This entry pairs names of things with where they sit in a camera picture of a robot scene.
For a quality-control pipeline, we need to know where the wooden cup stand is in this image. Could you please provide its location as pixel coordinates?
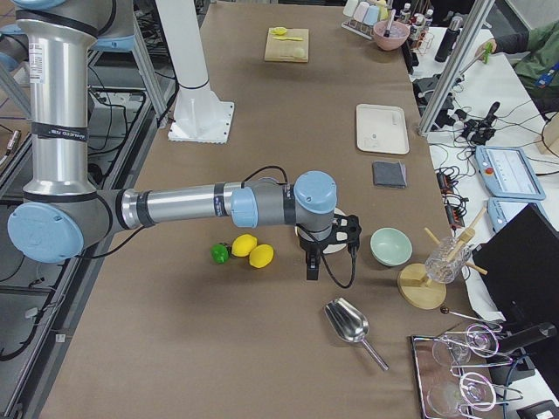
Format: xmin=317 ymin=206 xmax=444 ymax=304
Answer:
xmin=397 ymin=207 xmax=487 ymax=310

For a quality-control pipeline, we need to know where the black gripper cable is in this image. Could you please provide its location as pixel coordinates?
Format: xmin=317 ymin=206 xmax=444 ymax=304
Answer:
xmin=321 ymin=244 xmax=358 ymax=289

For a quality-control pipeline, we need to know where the mint green bowl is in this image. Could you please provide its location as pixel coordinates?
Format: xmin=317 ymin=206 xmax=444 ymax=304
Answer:
xmin=369 ymin=227 xmax=412 ymax=267

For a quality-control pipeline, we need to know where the metal wine glass rack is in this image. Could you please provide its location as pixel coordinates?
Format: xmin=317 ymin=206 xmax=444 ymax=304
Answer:
xmin=410 ymin=323 xmax=523 ymax=418

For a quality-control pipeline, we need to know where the pink bowl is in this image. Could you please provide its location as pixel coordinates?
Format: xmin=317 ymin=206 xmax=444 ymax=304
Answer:
xmin=373 ymin=21 xmax=410 ymax=52

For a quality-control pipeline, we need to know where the wooden cutting board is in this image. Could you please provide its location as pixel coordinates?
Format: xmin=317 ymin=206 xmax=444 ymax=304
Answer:
xmin=264 ymin=28 xmax=309 ymax=63

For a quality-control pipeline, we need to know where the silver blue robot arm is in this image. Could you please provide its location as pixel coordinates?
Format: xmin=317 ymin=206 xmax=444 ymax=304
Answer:
xmin=7 ymin=1 xmax=361 ymax=280

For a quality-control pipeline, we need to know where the black thermos bottle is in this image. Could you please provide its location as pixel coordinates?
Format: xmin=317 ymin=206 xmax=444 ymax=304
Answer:
xmin=434 ymin=16 xmax=463 ymax=63

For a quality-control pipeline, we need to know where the yellow plastic spoon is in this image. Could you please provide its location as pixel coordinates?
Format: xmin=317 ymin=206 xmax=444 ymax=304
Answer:
xmin=269 ymin=26 xmax=303 ymax=42

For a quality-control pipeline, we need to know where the clear glass cup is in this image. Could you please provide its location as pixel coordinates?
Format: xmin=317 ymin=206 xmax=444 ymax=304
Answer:
xmin=424 ymin=237 xmax=472 ymax=284

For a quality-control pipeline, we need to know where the metal scoop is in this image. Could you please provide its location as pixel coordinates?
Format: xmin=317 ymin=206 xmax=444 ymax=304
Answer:
xmin=324 ymin=297 xmax=390 ymax=371

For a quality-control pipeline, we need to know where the yellow lemon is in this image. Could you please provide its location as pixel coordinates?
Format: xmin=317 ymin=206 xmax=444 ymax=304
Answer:
xmin=249 ymin=244 xmax=274 ymax=269
xmin=231 ymin=234 xmax=258 ymax=258

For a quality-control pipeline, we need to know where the black monitor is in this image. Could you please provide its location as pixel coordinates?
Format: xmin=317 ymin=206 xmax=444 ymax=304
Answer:
xmin=473 ymin=203 xmax=558 ymax=325

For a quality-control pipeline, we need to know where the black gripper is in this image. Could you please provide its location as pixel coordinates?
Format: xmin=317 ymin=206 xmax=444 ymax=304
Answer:
xmin=296 ymin=213 xmax=362 ymax=280

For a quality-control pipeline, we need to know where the person in green jacket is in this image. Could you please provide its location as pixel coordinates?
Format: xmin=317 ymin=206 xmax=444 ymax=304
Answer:
xmin=475 ymin=21 xmax=558 ymax=113

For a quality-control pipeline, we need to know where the white pillar base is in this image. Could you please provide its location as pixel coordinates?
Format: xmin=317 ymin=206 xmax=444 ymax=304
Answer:
xmin=156 ymin=0 xmax=234 ymax=144

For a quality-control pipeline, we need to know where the cream rabbit tray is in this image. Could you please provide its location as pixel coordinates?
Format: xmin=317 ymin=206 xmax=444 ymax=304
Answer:
xmin=355 ymin=104 xmax=410 ymax=155

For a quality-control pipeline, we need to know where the grey folded cloth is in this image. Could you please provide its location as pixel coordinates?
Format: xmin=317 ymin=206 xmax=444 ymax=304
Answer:
xmin=372 ymin=161 xmax=407 ymax=189

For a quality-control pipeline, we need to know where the blue teach pendant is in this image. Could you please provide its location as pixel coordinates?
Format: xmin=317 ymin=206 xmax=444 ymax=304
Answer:
xmin=474 ymin=146 xmax=546 ymax=201

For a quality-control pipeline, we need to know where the pastel cup rack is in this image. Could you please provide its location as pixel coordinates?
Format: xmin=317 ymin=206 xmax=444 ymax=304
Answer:
xmin=342 ymin=0 xmax=392 ymax=39

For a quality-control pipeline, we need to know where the round white plate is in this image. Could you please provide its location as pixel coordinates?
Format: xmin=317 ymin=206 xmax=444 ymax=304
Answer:
xmin=293 ymin=208 xmax=350 ymax=257

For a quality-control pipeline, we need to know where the aluminium frame post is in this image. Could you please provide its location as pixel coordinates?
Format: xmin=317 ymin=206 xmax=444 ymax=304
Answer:
xmin=418 ymin=0 xmax=494 ymax=137

